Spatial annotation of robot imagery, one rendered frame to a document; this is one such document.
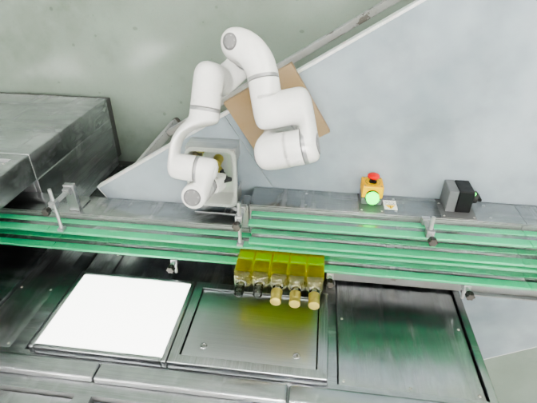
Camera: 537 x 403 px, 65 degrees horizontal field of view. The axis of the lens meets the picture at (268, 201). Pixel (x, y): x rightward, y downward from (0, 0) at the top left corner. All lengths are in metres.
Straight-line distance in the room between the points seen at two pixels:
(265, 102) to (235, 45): 0.16
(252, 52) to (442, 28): 0.55
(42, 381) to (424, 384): 1.09
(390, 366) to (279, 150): 0.73
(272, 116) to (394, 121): 0.47
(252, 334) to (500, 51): 1.11
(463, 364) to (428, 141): 0.69
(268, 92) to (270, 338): 0.74
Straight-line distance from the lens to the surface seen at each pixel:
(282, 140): 1.09
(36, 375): 1.47
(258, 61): 1.13
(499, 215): 1.57
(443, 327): 1.55
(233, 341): 1.36
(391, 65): 1.36
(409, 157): 1.48
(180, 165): 1.19
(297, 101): 1.09
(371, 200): 1.42
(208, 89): 1.18
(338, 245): 1.41
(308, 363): 1.32
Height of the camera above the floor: 2.06
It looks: 57 degrees down
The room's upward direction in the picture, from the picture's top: 167 degrees counter-clockwise
